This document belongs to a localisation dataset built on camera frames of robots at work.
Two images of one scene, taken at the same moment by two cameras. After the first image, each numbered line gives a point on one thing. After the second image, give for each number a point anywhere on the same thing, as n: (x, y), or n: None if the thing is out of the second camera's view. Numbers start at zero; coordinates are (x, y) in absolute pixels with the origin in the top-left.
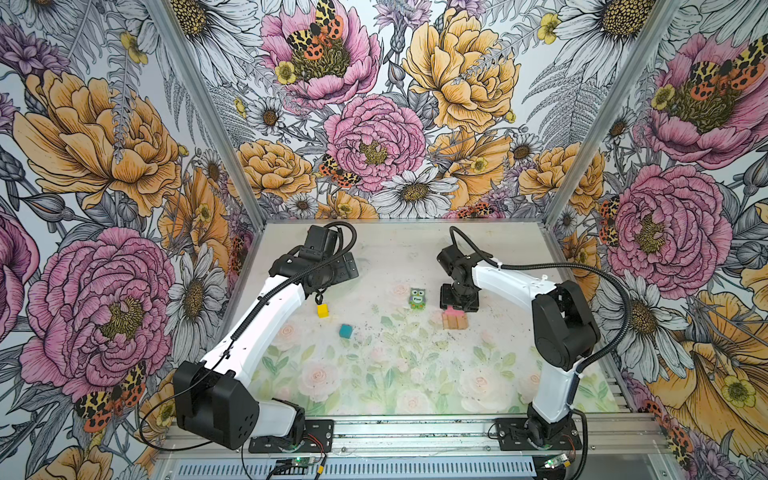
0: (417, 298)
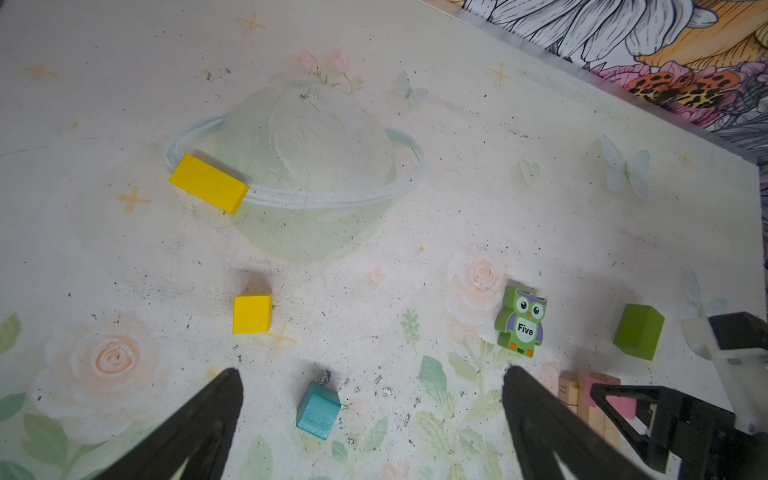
0: (520, 321)
